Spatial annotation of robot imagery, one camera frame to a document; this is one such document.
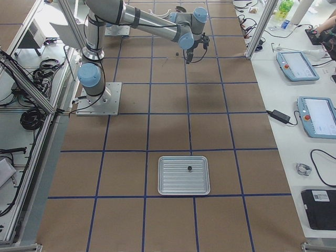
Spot coiled black cables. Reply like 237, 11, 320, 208
20, 108, 46, 131

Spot olive green brake shoe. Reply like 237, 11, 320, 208
175, 6, 186, 13

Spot black power brick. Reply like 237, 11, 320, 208
266, 110, 290, 124

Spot silver metal tray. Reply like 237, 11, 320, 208
157, 155, 211, 196

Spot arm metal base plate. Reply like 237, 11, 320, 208
76, 82, 122, 116

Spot black laptop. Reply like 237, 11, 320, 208
301, 190, 335, 230

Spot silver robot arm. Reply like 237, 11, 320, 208
77, 1, 209, 107

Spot blue teach pendant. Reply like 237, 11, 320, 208
297, 97, 335, 139
276, 51, 320, 82

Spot upper blue teach pendant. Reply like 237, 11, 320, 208
276, 51, 320, 82

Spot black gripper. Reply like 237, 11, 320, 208
186, 33, 210, 64

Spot white curved plastic part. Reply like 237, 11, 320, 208
148, 9, 172, 19

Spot green plastic bottle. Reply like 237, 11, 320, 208
275, 0, 293, 20

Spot lower blue teach pendant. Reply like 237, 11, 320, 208
297, 97, 335, 139

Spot grey control box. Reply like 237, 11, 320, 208
18, 19, 46, 56

